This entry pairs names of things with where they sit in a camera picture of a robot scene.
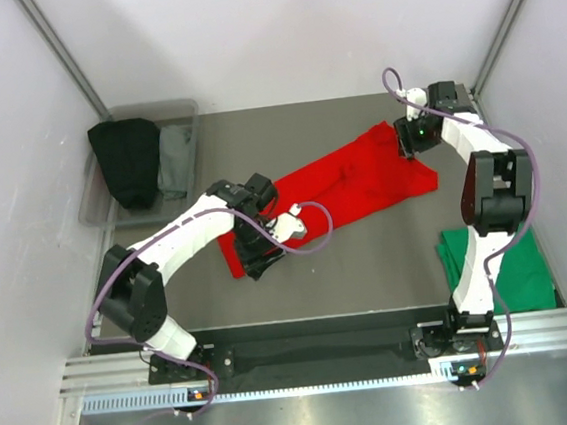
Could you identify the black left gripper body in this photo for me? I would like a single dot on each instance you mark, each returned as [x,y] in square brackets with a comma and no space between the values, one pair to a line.
[252,246]

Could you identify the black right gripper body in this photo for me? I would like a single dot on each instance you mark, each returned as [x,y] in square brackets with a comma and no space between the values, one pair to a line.
[418,133]

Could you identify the red t shirt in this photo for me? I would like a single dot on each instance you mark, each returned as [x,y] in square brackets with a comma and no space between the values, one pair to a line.
[363,177]

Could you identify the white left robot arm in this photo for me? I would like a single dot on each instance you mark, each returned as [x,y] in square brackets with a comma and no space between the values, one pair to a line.
[131,286]

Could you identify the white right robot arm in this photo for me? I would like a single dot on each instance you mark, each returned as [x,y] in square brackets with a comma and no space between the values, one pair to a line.
[496,197]

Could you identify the grey t shirt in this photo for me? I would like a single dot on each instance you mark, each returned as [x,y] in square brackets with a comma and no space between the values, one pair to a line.
[174,164]

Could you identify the black t shirt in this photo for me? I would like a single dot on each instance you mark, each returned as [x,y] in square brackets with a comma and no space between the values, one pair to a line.
[127,152]

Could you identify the green folded t shirt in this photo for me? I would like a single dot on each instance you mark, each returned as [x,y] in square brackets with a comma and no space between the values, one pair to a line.
[524,281]

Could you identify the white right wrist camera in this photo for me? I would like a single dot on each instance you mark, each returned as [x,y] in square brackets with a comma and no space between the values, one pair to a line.
[416,98]

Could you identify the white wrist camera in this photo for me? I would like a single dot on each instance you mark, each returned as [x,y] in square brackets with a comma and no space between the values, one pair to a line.
[287,225]
[416,98]

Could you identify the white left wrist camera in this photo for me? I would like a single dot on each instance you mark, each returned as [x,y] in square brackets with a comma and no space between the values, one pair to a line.
[287,225]

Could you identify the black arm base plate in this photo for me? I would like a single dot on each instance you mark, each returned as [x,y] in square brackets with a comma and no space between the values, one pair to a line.
[414,333]

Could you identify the right aluminium corner post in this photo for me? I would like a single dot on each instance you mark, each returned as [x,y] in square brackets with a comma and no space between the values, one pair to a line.
[500,38]

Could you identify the aluminium corner post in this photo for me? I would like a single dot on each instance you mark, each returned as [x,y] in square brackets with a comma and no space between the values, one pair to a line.
[33,12]
[500,38]

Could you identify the aluminium frame rail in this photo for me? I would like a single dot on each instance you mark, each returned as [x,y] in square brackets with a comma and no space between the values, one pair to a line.
[531,332]

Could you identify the slotted grey cable duct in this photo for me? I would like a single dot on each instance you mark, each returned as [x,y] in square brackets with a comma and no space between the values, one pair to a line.
[183,397]

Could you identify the left aluminium corner post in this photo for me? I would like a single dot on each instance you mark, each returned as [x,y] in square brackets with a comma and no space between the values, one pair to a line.
[33,12]

